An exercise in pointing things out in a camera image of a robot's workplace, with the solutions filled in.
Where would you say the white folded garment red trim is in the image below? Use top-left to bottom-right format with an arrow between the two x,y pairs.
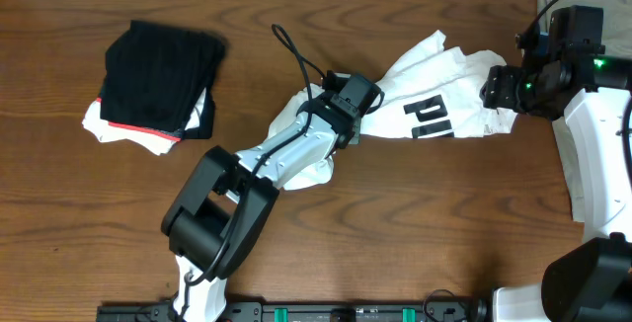
82,90 -> 206,156

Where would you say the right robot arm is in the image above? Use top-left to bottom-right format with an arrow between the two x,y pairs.
481,6 -> 631,321

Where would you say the olive grey garment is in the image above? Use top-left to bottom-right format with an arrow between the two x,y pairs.
538,0 -> 631,223

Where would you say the black folded garment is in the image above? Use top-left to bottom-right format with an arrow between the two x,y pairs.
100,20 -> 226,139

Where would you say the white printed t-shirt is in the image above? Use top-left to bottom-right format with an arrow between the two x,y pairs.
266,29 -> 518,192

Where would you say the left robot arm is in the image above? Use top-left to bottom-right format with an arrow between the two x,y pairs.
161,72 -> 384,321

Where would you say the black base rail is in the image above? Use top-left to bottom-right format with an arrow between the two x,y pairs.
96,299 -> 495,322

